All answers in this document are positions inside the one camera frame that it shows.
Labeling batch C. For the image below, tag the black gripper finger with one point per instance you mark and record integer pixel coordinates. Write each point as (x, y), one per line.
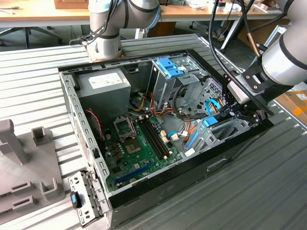
(225, 100)
(249, 117)

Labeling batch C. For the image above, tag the hard disk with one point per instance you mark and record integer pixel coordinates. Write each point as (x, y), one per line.
(209, 121)

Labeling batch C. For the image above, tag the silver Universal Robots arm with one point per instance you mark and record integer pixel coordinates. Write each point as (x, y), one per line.
(103, 43)

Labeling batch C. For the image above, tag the grey metal disk bay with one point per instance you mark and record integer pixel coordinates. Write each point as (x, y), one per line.
(206, 141)

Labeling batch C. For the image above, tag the perforated metal drive cage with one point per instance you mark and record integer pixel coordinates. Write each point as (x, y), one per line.
(204, 91)

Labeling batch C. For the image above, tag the labelled cardboard box orange stripe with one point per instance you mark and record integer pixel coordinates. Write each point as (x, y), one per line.
(295, 105)

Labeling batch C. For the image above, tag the grey metal drive cage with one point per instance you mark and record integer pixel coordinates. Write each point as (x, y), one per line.
(165, 88)

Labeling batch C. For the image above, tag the white label tag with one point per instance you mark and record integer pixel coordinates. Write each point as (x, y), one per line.
(190, 152)

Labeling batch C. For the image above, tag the blue plastic drive latch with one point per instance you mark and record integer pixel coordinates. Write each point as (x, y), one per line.
(168, 68)

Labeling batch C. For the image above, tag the person's foot with shoe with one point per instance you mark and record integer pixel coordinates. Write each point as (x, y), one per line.
(219, 33)

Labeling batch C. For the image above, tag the black RAM slot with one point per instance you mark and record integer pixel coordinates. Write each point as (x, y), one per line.
(160, 134)
(157, 136)
(154, 137)
(151, 139)

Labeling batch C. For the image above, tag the open black PC case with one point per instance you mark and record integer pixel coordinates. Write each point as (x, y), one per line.
(192, 172)

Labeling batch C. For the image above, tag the white box red top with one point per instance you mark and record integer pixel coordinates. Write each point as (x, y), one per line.
(220, 8)

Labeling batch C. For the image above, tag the black stand pole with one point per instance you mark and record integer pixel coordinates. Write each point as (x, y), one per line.
(247, 10)

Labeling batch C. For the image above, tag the thin metal locking lever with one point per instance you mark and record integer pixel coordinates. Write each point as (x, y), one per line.
(132, 127)

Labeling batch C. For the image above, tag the white paper pile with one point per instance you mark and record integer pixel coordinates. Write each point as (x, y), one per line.
(199, 4)

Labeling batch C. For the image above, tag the green motherboard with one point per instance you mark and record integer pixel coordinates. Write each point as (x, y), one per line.
(144, 158)

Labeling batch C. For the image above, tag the CPU socket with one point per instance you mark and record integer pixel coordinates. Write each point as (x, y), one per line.
(133, 146)

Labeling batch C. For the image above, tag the blue expansion slot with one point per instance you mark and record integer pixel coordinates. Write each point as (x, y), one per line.
(134, 173)

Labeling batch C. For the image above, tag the grey power supply box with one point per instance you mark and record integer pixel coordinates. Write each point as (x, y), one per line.
(103, 95)

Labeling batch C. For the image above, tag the small brown cardboard box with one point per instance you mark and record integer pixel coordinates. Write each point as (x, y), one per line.
(69, 3)

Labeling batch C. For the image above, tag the long wooden desk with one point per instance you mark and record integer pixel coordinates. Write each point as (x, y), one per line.
(43, 14)

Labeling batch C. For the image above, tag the black office chair base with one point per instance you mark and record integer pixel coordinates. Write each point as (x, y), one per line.
(27, 36)

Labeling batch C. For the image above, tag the grey parts rack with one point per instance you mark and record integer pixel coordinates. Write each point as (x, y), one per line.
(28, 172)

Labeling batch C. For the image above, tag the aluminium profile frame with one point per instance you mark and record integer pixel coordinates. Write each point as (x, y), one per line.
(279, 30)

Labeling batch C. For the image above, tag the square brown base plate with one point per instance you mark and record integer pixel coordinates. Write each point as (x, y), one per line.
(122, 56)

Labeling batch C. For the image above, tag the silver slot bracket cover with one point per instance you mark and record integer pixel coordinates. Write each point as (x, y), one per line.
(78, 182)

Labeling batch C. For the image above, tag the blue black bracket latch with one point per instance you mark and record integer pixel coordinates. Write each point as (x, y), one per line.
(74, 199)

